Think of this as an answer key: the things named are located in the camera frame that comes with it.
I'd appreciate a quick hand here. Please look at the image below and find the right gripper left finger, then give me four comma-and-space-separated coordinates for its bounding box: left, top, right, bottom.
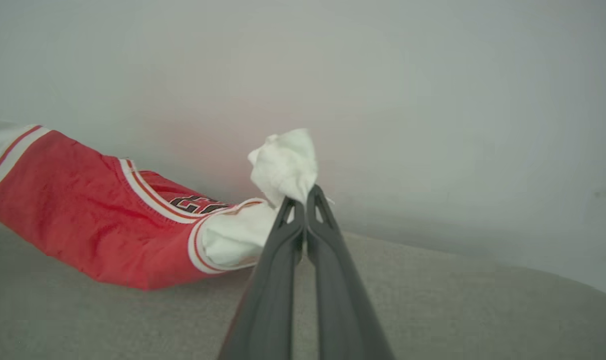
218, 197, 306, 360

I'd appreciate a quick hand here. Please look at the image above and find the red basketball jersey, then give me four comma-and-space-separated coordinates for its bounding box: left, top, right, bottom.
0, 124, 319, 292

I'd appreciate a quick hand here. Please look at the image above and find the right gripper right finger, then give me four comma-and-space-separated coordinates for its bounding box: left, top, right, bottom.
306, 184, 396, 360

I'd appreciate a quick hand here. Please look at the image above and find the grey fabric sofa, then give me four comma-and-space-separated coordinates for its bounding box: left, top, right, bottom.
0, 118, 606, 360

